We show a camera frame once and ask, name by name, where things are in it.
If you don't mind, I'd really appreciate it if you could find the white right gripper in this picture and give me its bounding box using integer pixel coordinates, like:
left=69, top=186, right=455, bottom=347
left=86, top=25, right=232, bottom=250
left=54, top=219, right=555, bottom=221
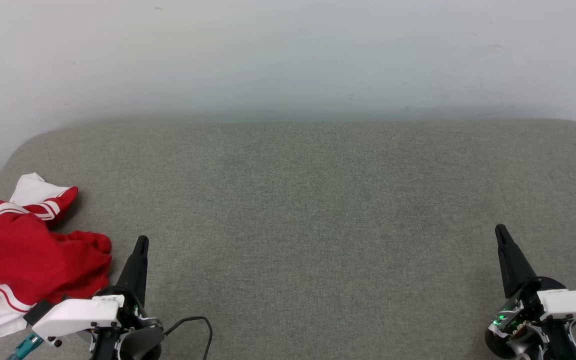
left=488, top=224, right=576, bottom=337

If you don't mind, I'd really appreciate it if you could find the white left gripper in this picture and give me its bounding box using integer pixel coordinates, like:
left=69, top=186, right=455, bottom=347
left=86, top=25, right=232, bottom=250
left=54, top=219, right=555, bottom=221
left=32, top=235, right=164, bottom=341

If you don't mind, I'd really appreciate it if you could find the red and white jersey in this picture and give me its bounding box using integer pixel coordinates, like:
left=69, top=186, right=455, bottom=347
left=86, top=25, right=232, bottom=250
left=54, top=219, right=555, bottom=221
left=0, top=173, right=113, bottom=343

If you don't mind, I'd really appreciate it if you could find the thin black cable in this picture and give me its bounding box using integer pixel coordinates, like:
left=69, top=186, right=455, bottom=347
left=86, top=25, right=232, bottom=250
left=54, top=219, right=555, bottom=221
left=164, top=316, right=214, bottom=360

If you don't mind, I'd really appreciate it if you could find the teal cable connector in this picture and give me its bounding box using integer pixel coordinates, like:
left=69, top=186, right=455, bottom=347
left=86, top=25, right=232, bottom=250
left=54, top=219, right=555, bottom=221
left=7, top=332, right=45, bottom=360

